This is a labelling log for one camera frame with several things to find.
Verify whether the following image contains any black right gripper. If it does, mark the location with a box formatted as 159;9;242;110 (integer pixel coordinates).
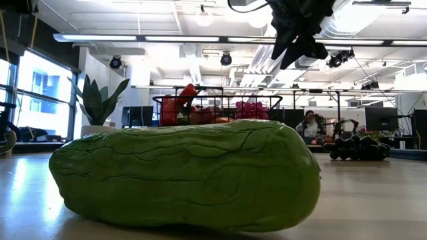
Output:
266;0;336;71

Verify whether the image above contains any pink grape bunch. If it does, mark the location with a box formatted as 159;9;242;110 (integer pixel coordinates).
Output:
235;101;270;121

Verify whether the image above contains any short dark grape bunch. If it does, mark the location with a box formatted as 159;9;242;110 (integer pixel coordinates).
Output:
322;130;391;161

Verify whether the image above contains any wrinkled green bitter gourd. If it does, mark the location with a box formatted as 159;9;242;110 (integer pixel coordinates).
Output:
49;119;322;233

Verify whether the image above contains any person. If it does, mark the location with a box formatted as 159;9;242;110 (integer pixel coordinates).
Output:
296;109;326;139

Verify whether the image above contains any round white pendant lamp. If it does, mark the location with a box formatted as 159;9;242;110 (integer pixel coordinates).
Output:
194;8;214;28

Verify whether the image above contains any black computer monitor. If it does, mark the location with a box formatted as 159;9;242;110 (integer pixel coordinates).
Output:
121;105;154;129
413;109;427;150
364;106;400;133

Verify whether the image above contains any long linear ceiling light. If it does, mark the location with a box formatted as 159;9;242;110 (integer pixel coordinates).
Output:
52;32;427;48

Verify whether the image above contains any snake plant in white pot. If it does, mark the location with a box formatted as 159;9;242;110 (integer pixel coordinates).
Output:
66;73;131;137

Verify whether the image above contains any large bright window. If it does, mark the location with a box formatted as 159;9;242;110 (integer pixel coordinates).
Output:
0;49;74;139

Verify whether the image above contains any silver ventilation duct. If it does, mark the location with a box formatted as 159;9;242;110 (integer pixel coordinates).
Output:
293;0;401;69

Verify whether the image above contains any black metal rack frame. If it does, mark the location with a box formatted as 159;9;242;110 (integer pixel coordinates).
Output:
293;89;342;134

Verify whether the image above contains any black wire basket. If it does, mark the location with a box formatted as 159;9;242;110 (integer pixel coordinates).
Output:
152;95;284;127

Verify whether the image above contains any black aluminium table frame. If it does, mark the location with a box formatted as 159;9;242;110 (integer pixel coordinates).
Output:
386;148;427;161

